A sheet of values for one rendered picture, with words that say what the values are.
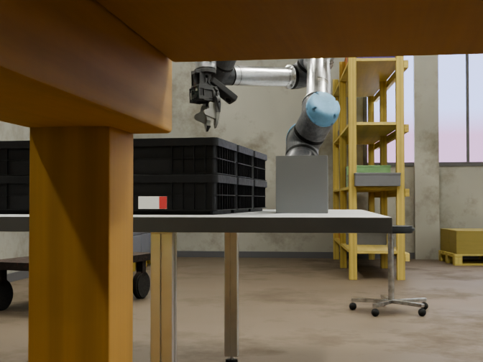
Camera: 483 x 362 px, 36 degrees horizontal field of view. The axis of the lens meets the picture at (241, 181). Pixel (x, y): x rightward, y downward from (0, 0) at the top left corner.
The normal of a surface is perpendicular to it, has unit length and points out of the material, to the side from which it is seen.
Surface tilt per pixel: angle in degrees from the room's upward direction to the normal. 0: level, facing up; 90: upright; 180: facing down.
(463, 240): 90
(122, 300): 90
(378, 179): 90
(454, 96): 90
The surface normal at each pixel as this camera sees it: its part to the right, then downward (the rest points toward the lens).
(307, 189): -0.12, -0.03
